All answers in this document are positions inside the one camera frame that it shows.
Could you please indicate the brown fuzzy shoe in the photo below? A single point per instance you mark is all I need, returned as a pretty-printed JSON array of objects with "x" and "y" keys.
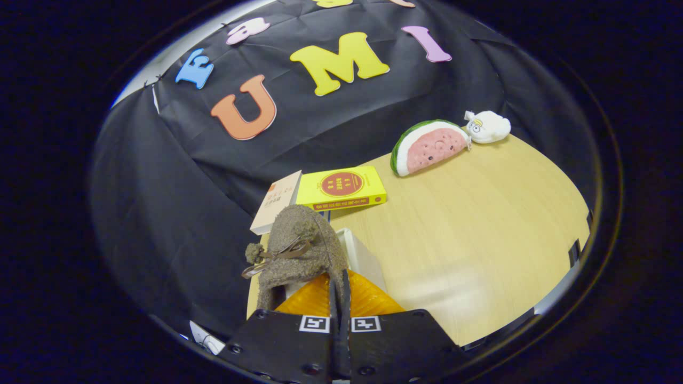
[{"x": 315, "y": 256}]

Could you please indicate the cream fabric storage box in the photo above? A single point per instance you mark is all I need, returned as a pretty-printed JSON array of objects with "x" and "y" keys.
[{"x": 363, "y": 258}]

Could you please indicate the white plush toy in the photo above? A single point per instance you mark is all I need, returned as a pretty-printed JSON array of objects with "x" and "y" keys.
[{"x": 491, "y": 128}]

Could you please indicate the yellow book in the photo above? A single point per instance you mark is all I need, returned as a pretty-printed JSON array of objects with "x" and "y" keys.
[{"x": 368, "y": 184}]

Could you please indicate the beige book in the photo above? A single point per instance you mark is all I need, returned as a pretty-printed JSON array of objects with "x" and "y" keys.
[{"x": 280, "y": 200}]

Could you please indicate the watermelon slice plush toy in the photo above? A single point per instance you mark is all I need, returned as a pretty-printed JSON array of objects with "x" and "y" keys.
[{"x": 432, "y": 146}]

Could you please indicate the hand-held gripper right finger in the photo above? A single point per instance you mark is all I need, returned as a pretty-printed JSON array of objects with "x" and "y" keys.
[{"x": 395, "y": 346}]

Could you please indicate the black backdrop cloth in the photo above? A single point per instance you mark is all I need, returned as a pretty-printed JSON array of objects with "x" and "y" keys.
[{"x": 160, "y": 213}]

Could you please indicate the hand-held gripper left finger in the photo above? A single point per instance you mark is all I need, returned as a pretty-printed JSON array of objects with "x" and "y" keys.
[{"x": 288, "y": 346}]

